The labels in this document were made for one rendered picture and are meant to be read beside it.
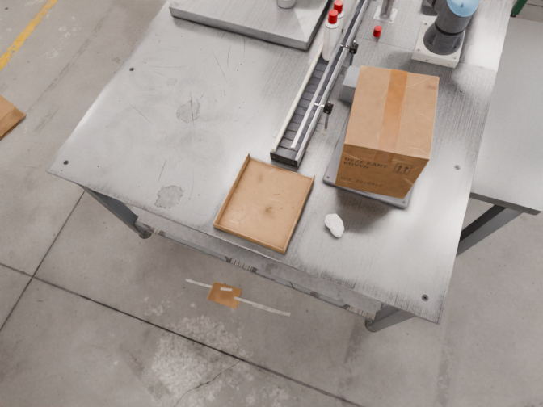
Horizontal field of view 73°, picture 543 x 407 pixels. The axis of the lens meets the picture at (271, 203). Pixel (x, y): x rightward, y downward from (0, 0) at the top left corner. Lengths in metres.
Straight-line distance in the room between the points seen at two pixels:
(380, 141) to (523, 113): 0.75
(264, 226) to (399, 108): 0.57
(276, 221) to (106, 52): 2.32
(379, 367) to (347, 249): 0.94
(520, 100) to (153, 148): 1.43
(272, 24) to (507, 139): 1.04
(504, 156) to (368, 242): 0.61
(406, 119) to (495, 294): 1.37
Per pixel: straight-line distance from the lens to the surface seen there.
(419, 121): 1.17
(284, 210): 1.29
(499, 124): 1.65
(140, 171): 1.48
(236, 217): 1.29
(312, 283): 1.84
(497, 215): 1.63
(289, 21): 1.77
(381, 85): 1.23
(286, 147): 1.35
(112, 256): 2.34
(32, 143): 2.99
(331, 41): 1.54
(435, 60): 1.74
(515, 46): 1.95
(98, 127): 1.67
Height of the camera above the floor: 2.02
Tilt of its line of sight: 66 degrees down
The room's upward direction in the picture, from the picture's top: 8 degrees counter-clockwise
